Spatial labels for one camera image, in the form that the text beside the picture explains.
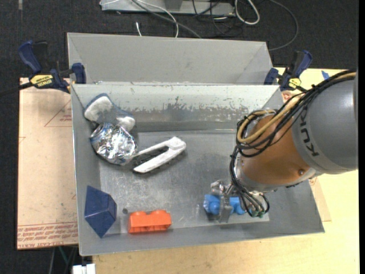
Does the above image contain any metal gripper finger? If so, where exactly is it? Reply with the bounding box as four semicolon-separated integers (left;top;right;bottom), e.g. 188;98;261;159
224;196;234;224
210;180;226;224

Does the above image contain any light blue toy figure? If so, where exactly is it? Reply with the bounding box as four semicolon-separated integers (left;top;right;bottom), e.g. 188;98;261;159
202;194;246;221

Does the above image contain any orange toy brick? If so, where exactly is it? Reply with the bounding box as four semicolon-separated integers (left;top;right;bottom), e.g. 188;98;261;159
127;209;173;234

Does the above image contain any crushed silver can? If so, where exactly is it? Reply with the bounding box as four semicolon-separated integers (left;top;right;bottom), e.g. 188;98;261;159
90;122;138;166

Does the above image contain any dark blue wedge block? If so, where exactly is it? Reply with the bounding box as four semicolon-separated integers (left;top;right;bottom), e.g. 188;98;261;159
84;185;118;239

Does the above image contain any grey metal bin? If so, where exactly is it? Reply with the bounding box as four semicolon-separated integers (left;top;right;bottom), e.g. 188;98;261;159
67;32;326;257

